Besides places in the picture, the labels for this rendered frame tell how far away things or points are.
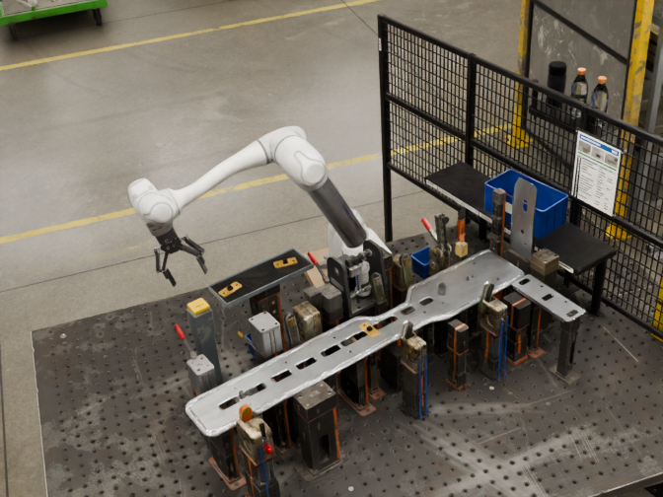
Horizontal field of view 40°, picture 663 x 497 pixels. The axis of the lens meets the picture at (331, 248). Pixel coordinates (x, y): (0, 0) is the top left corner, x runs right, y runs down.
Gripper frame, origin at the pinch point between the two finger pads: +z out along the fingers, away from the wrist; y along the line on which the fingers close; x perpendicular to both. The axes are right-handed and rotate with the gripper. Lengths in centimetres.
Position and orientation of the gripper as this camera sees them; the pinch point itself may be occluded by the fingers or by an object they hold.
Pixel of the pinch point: (188, 276)
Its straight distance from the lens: 347.8
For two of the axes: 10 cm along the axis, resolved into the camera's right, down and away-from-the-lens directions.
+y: 9.1, -3.7, -1.9
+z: 4.1, 8.4, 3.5
